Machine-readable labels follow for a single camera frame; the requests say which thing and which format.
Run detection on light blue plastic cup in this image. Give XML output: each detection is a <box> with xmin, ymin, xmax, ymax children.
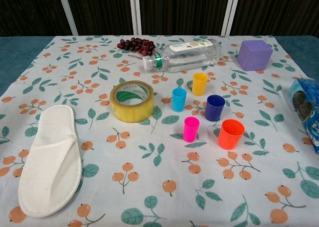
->
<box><xmin>171</xmin><ymin>88</ymin><xmax>187</xmax><ymax>113</ymax></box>

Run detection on pink plastic cup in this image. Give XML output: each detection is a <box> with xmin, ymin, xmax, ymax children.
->
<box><xmin>183</xmin><ymin>116</ymin><xmax>200</xmax><ymax>143</ymax></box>

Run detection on yellow plastic cup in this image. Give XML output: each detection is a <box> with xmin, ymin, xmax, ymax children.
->
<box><xmin>192</xmin><ymin>72</ymin><xmax>208</xmax><ymax>96</ymax></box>

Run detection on dark purple plastic cup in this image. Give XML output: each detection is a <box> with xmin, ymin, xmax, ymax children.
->
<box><xmin>205</xmin><ymin>95</ymin><xmax>226</xmax><ymax>122</ymax></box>

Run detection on yellow packing tape roll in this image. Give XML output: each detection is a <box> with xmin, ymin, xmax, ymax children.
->
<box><xmin>110</xmin><ymin>80</ymin><xmax>156</xmax><ymax>123</ymax></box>

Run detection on floral printed tablecloth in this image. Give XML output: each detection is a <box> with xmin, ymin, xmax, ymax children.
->
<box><xmin>0</xmin><ymin>34</ymin><xmax>319</xmax><ymax>227</ymax></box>

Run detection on clear plastic water bottle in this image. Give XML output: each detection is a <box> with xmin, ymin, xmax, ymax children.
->
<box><xmin>142</xmin><ymin>38</ymin><xmax>222</xmax><ymax>73</ymax></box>

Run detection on dark red grape bunch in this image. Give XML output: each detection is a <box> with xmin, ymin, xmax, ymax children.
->
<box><xmin>117</xmin><ymin>37</ymin><xmax>156</xmax><ymax>56</ymax></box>

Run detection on orange plastic cup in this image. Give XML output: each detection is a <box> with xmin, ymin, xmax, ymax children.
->
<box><xmin>218</xmin><ymin>118</ymin><xmax>246</xmax><ymax>151</ymax></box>

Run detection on purple foam cube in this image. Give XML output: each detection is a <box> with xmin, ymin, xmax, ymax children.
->
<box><xmin>236</xmin><ymin>40</ymin><xmax>273</xmax><ymax>71</ymax></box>

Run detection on white cloth slipper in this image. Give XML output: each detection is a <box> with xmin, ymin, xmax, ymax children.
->
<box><xmin>18</xmin><ymin>105</ymin><xmax>83</xmax><ymax>218</ymax></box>

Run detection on blue cookie package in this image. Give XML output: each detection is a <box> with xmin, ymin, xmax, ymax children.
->
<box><xmin>289</xmin><ymin>78</ymin><xmax>319</xmax><ymax>155</ymax></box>

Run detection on teal table cover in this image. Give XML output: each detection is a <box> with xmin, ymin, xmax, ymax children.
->
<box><xmin>0</xmin><ymin>34</ymin><xmax>319</xmax><ymax>98</ymax></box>

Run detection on white screen frame post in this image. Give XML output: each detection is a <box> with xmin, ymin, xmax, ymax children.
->
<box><xmin>128</xmin><ymin>0</ymin><xmax>143</xmax><ymax>35</ymax></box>
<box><xmin>56</xmin><ymin>0</ymin><xmax>79</xmax><ymax>35</ymax></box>
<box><xmin>220</xmin><ymin>0</ymin><xmax>242</xmax><ymax>35</ymax></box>

